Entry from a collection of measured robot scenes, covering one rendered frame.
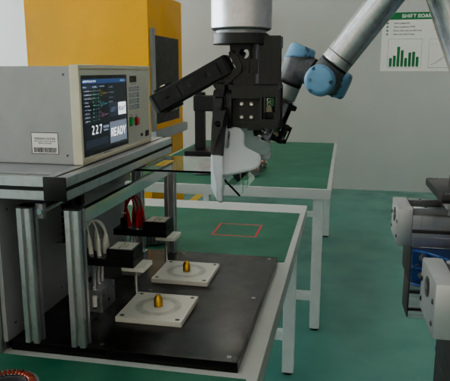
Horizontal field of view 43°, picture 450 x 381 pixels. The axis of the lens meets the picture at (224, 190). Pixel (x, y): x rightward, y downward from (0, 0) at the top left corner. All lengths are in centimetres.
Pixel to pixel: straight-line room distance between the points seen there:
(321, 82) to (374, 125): 511
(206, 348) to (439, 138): 562
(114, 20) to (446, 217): 398
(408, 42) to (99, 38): 323
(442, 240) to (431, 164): 522
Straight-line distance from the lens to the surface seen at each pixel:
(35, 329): 125
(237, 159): 69
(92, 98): 127
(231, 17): 71
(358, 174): 660
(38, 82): 126
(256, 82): 73
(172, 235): 154
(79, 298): 117
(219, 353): 116
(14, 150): 130
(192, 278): 151
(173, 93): 74
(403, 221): 142
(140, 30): 495
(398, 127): 655
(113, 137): 138
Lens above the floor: 131
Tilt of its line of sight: 12 degrees down
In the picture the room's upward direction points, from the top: straight up
